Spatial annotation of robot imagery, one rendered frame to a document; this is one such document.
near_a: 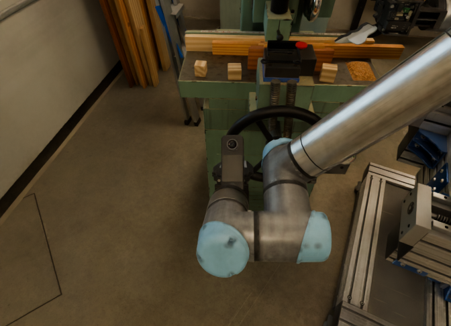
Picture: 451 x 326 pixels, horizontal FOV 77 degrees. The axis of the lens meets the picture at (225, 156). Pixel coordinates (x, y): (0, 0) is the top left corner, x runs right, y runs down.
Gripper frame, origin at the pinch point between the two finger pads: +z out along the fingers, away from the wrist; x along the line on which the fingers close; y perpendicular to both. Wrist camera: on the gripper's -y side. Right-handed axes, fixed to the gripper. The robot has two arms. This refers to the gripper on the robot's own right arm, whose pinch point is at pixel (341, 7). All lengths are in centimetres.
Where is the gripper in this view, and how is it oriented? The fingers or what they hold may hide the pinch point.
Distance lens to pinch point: 79.6
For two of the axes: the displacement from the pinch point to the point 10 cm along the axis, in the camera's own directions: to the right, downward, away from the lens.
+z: -10.0, -0.5, 0.2
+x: -0.2, 7.4, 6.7
